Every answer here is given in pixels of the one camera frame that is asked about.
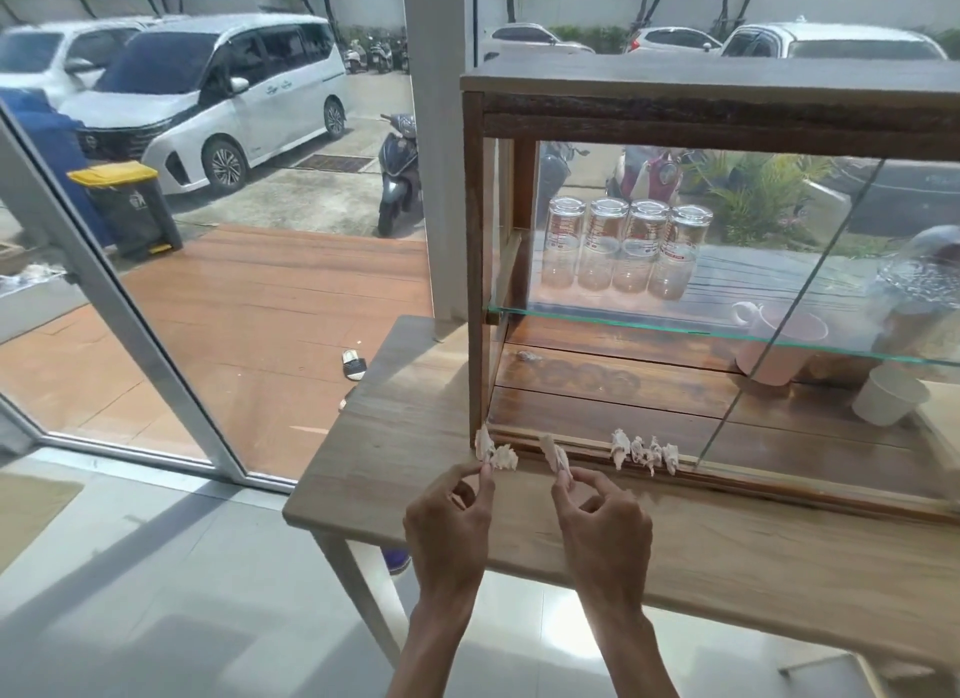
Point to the white sedan car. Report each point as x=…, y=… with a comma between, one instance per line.
x=532, y=38

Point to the pale wooden board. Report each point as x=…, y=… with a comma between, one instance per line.
x=941, y=435

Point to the beige floor mat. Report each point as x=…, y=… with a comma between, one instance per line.
x=30, y=517

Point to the pink mug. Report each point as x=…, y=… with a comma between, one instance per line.
x=780, y=345

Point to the person's left forearm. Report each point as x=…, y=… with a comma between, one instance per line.
x=435, y=656

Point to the white hatchback car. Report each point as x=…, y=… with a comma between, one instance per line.
x=675, y=39

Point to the white pointed seashell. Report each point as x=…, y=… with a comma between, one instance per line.
x=484, y=444

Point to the wooden glass display cabinet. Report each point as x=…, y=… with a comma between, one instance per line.
x=675, y=104

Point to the blue tarp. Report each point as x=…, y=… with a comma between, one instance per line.
x=45, y=149

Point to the white suv car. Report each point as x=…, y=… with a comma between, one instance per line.
x=832, y=42

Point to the white minivan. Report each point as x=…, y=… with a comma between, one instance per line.
x=225, y=97

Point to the row of parked motorbikes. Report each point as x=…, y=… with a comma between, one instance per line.
x=375, y=53

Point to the person's right forearm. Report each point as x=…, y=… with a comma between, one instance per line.
x=634, y=656

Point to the green palm plant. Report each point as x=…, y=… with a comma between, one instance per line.
x=757, y=194

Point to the blue shoe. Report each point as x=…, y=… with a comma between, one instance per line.
x=397, y=561

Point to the grey bin with yellow lid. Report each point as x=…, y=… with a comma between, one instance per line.
x=135, y=210

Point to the white door frame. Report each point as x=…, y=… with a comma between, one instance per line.
x=112, y=300

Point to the red and white scooter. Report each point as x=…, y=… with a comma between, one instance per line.
x=649, y=172

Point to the person's left hand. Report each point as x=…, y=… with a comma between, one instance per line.
x=442, y=540

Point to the blue scooter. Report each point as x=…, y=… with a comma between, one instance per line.
x=559, y=168

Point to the black and white sandal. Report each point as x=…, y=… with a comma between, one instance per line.
x=353, y=365

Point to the person's right hand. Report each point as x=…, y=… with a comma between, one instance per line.
x=611, y=547

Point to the clear printed drinking glass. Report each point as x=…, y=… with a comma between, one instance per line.
x=562, y=240
x=602, y=243
x=641, y=246
x=679, y=251

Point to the white pillar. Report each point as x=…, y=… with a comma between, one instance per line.
x=439, y=157

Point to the white paper cup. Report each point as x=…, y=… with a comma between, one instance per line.
x=889, y=397

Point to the glass shelf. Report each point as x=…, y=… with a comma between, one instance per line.
x=637, y=328

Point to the metal drain grate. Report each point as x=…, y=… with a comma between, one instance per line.
x=334, y=163

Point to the white frilly seashell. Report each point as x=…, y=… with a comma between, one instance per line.
x=505, y=457

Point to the person's left thumb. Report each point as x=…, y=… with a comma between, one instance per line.
x=486, y=491

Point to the glass dome jar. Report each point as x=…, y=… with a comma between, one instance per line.
x=919, y=292

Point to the dark grey scooter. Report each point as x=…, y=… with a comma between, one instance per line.
x=397, y=172

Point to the wooden table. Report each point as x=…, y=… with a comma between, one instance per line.
x=420, y=435

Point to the person's right thumb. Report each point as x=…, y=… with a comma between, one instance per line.
x=562, y=499

